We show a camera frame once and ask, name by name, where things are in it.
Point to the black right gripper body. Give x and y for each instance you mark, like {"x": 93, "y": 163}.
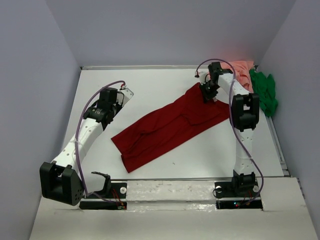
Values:
{"x": 209, "y": 90}

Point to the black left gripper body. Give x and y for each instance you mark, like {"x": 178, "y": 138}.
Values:
{"x": 116, "y": 108}

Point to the dark red t shirt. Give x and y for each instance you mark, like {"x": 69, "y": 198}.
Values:
{"x": 166, "y": 128}

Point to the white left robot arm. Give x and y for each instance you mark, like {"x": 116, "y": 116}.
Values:
{"x": 62, "y": 179}

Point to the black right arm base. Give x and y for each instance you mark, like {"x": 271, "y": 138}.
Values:
{"x": 227, "y": 198}

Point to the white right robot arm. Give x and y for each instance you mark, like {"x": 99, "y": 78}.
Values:
{"x": 244, "y": 113}

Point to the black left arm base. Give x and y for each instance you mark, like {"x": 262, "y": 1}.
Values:
{"x": 115, "y": 199}

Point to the pink crumpled t shirt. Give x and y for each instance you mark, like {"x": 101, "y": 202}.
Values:
{"x": 242, "y": 72}

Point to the green crumpled t shirt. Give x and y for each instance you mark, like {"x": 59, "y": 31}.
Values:
{"x": 265, "y": 87}

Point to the white front cover board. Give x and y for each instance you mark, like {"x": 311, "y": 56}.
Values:
{"x": 284, "y": 217}

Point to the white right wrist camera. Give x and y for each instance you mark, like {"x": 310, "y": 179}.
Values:
{"x": 202, "y": 76}

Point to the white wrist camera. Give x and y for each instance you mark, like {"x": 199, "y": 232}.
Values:
{"x": 202, "y": 76}
{"x": 124, "y": 95}

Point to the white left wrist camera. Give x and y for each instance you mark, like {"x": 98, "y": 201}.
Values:
{"x": 124, "y": 95}

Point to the aluminium front rail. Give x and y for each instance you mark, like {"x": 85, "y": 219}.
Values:
{"x": 219, "y": 179}

